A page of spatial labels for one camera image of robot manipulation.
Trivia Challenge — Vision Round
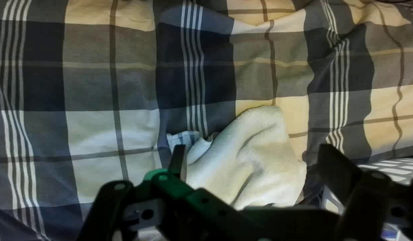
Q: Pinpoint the white towel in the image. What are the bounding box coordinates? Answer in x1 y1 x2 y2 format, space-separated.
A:
166 105 309 212

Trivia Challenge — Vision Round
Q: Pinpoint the plaid bedspread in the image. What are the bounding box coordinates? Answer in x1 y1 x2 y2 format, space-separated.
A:
0 0 413 241

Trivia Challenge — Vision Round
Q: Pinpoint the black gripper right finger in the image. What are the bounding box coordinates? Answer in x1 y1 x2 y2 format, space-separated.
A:
317 144 413 241

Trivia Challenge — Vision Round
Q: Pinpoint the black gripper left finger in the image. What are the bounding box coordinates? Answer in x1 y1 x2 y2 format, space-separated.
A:
76 144 260 241

